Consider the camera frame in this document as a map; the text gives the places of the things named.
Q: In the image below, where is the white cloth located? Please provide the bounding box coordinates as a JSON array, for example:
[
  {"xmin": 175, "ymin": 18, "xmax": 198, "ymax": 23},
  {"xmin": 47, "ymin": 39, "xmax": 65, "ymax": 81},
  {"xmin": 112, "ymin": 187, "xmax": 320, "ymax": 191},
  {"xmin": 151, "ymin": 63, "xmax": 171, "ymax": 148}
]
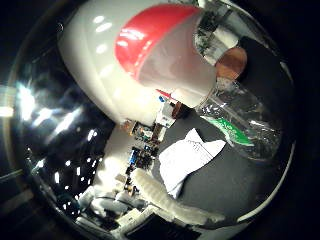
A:
[{"xmin": 158, "ymin": 128, "xmax": 228, "ymax": 200}]

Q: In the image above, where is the wooden shelf with clutter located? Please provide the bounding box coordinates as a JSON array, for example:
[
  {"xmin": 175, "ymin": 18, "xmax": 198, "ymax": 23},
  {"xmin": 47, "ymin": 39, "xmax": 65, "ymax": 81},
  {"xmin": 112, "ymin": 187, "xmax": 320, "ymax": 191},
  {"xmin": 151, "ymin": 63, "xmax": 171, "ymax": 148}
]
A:
[{"xmin": 121, "ymin": 118, "xmax": 168, "ymax": 144}]

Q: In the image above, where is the green plant small white pot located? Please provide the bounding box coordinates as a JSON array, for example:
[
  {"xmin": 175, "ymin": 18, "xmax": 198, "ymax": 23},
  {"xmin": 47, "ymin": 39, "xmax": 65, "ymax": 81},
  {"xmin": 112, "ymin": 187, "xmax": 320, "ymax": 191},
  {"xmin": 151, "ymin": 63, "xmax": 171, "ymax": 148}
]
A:
[{"xmin": 194, "ymin": 9, "xmax": 234, "ymax": 64}]

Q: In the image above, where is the round wooden plate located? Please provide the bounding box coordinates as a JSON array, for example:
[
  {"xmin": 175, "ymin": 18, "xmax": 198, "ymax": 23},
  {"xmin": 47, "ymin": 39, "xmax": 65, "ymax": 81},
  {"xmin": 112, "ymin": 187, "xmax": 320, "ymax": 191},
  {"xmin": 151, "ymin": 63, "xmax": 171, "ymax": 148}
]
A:
[{"xmin": 214, "ymin": 46, "xmax": 248, "ymax": 81}]

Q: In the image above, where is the dark equipment rack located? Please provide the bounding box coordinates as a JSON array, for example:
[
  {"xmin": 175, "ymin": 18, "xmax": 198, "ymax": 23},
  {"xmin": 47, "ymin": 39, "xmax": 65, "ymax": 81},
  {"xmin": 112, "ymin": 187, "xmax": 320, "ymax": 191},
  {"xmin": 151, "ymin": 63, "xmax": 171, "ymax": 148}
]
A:
[{"xmin": 124, "ymin": 144, "xmax": 159, "ymax": 198}]

